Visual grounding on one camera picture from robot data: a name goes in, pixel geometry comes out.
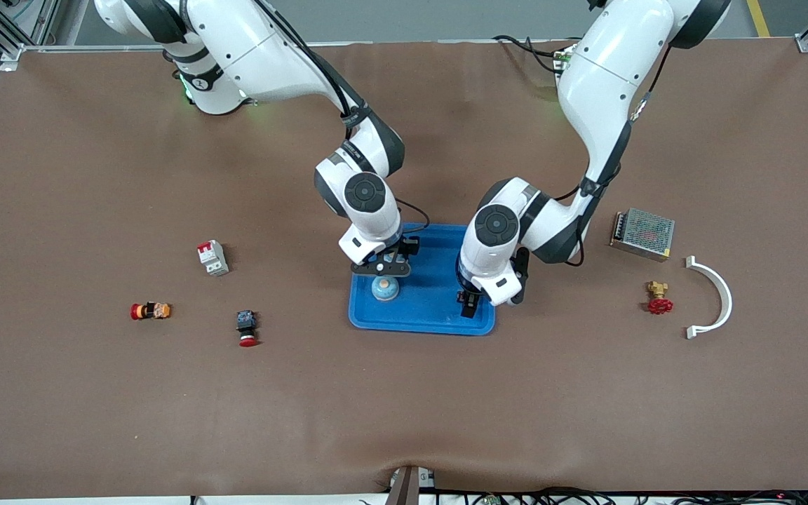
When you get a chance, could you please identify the red emergency stop button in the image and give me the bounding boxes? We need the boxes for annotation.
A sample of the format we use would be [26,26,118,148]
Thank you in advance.
[236,310,260,348]

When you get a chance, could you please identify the blue plastic tray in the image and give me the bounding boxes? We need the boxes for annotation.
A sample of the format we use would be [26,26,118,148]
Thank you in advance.
[348,222,497,336]

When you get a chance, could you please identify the aluminium frame with struts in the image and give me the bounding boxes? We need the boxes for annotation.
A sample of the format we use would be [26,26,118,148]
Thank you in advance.
[0,0,61,64]

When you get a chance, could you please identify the white red circuit breaker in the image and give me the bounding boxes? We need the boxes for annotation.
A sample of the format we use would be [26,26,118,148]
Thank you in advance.
[196,239,230,277]

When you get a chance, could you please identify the white curved plastic bracket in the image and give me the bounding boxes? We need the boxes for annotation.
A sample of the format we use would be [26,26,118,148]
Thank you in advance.
[685,255,734,340]

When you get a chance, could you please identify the metal mesh power supply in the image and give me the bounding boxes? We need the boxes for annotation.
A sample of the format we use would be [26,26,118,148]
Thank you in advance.
[610,208,676,262]

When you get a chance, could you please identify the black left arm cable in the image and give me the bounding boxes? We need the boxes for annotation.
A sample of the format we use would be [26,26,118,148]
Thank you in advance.
[555,42,673,267]

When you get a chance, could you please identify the brass valve red handwheel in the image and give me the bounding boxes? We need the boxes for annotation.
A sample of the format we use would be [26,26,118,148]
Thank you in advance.
[645,281,674,316]

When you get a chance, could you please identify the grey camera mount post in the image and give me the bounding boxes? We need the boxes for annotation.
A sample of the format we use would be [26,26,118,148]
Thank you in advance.
[384,465,437,505]

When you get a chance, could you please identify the black left base cables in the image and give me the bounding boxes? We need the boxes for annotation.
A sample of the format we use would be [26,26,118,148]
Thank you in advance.
[493,34,573,74]

